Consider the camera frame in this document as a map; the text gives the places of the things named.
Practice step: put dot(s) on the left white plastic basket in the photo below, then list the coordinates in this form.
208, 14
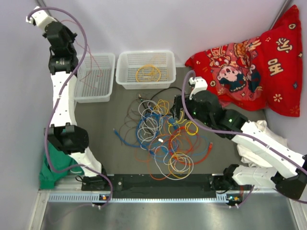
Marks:
95, 78

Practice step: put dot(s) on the green cloth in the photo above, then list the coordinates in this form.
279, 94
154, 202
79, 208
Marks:
60, 161

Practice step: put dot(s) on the grey slotted cable duct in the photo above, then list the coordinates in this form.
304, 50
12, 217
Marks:
100, 198

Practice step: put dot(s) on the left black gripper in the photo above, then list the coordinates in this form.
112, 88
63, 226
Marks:
71, 35

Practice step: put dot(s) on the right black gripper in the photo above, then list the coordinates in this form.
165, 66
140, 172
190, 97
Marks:
178, 104

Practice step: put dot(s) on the right white plastic basket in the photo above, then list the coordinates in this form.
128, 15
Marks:
138, 70

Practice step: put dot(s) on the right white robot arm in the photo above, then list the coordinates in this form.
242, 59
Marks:
288, 169

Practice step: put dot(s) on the red printed pillow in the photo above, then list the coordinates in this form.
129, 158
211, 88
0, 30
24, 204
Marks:
262, 72

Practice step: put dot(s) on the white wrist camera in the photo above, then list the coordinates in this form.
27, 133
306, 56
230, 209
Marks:
197, 84
40, 19

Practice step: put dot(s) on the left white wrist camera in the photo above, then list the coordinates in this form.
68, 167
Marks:
40, 19

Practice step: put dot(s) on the white plastic basket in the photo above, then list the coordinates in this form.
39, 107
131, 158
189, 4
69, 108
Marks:
138, 70
95, 78

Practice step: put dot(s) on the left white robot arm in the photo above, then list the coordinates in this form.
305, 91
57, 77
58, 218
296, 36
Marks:
63, 132

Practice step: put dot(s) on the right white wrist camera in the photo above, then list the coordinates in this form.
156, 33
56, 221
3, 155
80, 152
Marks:
197, 84

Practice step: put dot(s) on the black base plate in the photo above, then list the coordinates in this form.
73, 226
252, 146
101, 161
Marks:
194, 186

